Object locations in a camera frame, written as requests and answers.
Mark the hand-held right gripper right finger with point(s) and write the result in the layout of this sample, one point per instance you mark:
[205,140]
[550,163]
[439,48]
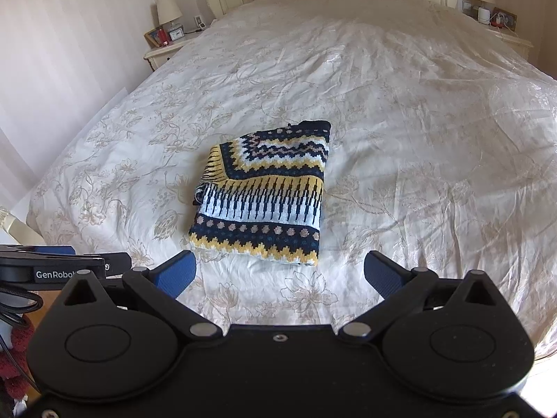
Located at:
[383,279]

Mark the navy yellow patterned knit sweater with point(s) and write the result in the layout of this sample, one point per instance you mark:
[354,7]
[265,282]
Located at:
[270,200]

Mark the small alarm clock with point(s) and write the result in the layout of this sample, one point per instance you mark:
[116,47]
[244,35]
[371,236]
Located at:
[177,33]

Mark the person's left hand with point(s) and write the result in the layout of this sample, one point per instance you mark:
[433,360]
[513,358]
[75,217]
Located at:
[15,348]

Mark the small picture frame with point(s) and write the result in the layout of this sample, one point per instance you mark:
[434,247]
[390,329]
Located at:
[151,37]

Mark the wooden picture frame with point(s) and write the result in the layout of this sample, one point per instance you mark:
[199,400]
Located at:
[507,18]

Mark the cream bed frame post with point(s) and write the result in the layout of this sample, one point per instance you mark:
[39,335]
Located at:
[17,226]

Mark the cream nightstand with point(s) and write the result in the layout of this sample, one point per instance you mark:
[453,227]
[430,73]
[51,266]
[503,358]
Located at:
[174,50]
[511,39]

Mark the cream floral bedspread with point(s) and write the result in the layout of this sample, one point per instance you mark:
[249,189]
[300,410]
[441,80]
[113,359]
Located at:
[413,139]

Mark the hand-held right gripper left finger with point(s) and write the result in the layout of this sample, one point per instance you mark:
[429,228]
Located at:
[176,275]

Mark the white cylinder device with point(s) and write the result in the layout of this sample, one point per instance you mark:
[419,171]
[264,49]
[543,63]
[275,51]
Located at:
[484,14]

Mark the white wall socket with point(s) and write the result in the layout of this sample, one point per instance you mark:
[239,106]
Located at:
[199,21]
[467,6]

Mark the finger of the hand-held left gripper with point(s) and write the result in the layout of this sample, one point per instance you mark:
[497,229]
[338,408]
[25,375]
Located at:
[117,263]
[52,251]

